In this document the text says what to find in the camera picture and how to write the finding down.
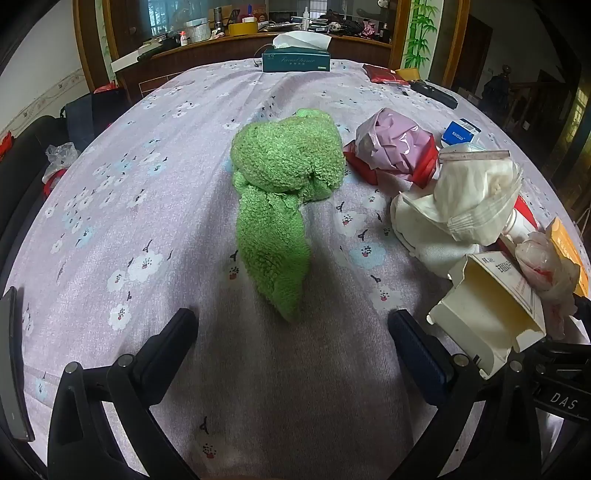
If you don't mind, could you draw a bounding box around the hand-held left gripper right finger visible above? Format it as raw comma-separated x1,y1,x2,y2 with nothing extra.
388,309,543,480

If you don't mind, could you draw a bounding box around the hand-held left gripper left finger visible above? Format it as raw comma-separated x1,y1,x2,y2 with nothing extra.
47,308,199,480

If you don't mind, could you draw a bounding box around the cream white carton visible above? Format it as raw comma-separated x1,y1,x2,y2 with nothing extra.
427,251,548,380

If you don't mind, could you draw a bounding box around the white cloth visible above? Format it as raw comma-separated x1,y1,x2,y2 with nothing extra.
390,191,481,278

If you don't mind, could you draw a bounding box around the green fluffy towel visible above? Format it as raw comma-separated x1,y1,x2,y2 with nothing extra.
230,108,346,323

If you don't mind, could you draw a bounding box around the blue white carton box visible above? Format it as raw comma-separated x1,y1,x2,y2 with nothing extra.
442,119,481,147

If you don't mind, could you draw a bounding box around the floral lilac tablecloth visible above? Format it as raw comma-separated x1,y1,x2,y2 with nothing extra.
4,58,591,480

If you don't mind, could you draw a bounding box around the crumpled clear plastic wrap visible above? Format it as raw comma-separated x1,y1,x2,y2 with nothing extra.
514,231,581,337

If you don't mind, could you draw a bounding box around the orange box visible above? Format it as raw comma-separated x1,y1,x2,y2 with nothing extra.
547,217,591,298

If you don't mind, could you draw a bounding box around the white plastic bottle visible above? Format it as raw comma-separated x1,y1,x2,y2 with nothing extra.
499,208,529,244

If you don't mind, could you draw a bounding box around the clear bag with white cloth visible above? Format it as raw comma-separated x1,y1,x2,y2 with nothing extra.
436,144,525,246

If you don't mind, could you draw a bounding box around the crinkled red foil packet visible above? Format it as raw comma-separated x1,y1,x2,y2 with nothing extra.
344,137,439,188

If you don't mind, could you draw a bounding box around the clear plastic bag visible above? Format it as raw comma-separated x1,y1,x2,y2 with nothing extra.
43,142,82,184

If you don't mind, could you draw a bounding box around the pink plastic bag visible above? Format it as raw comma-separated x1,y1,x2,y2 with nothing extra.
355,108,437,181

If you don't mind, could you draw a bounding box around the black sofa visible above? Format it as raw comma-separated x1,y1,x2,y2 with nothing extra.
0,115,70,259

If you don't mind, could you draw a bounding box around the navy blue bag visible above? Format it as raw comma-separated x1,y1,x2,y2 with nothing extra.
60,88,129,153

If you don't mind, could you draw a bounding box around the black leather pouch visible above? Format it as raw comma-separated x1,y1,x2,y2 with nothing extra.
411,80,459,110

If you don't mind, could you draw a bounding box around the flat red envelope packet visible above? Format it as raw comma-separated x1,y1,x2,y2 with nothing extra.
362,64,410,85

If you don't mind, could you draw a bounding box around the wooden glass display cabinet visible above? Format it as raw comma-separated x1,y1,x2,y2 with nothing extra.
74,0,469,104

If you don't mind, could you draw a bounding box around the teal tissue box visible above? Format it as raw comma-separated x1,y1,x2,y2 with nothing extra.
262,32,332,73

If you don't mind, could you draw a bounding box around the white round container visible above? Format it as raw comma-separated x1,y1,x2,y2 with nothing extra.
185,18,213,44

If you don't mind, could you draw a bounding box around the wide yellow tape roll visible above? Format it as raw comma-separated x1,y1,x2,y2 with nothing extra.
228,21,265,37

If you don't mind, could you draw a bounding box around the green bamboo wall decal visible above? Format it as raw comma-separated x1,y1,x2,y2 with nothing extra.
403,0,439,75

